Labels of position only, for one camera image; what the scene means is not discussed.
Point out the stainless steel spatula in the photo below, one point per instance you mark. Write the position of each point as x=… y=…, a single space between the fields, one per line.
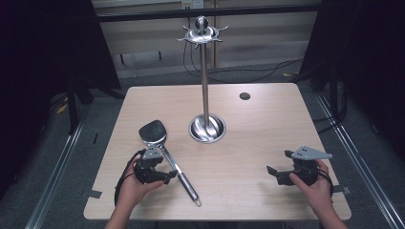
x=154 y=133

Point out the person's left hand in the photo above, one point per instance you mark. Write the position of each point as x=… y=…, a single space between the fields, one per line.
x=133 y=189

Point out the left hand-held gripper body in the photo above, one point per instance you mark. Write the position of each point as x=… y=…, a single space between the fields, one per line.
x=148 y=165

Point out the dark round table grommet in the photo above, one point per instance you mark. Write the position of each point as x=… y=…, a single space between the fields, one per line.
x=245 y=96

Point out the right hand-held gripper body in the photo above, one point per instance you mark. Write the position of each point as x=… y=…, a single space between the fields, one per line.
x=305 y=165

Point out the person's right hand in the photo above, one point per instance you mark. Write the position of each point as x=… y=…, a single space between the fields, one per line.
x=313 y=191

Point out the yellow floor tape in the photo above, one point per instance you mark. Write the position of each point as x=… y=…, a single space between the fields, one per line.
x=62 y=108

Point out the black stand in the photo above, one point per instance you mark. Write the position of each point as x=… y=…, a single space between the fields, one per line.
x=72 y=101

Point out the dark curtain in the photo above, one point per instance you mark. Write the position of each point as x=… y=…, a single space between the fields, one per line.
x=366 y=63
x=47 y=79

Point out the stainless steel utensil rack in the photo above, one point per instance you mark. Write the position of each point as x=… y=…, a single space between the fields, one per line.
x=205 y=95

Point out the metal floor rail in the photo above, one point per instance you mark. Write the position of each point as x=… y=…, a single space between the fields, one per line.
x=359 y=162
x=54 y=178

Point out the grey tape piece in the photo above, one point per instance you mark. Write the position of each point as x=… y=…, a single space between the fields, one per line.
x=93 y=193
x=342 y=190

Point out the white wall outlet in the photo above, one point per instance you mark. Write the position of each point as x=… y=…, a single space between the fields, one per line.
x=192 y=4

